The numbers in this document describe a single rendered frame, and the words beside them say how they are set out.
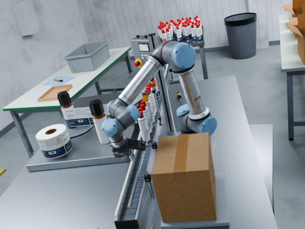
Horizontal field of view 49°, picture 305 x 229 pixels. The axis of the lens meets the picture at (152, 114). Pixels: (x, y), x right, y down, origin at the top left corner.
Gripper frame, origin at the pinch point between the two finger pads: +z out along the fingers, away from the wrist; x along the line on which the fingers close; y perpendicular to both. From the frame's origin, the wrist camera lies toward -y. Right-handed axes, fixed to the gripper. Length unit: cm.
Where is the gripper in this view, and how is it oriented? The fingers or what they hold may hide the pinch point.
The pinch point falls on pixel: (134, 158)
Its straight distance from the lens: 181.6
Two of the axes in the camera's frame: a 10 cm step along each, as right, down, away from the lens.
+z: 2.3, 5.4, 8.1
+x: -0.1, 8.3, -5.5
